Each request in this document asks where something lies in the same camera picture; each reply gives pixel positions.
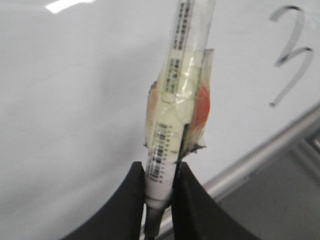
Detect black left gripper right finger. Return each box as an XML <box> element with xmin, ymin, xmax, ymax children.
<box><xmin>171</xmin><ymin>162</ymin><xmax>258</xmax><ymax>240</ymax></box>

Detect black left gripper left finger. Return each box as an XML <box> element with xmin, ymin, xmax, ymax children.
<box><xmin>63</xmin><ymin>161</ymin><xmax>145</xmax><ymax>240</ymax></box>

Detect white black whiteboard marker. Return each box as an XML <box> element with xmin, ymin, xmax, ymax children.
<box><xmin>144</xmin><ymin>0</ymin><xmax>215</xmax><ymax>240</ymax></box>

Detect white whiteboard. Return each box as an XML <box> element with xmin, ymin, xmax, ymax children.
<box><xmin>0</xmin><ymin>0</ymin><xmax>320</xmax><ymax>240</ymax></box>

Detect grey metal stand frame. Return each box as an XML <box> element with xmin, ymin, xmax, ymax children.
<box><xmin>209</xmin><ymin>134</ymin><xmax>320</xmax><ymax>240</ymax></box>

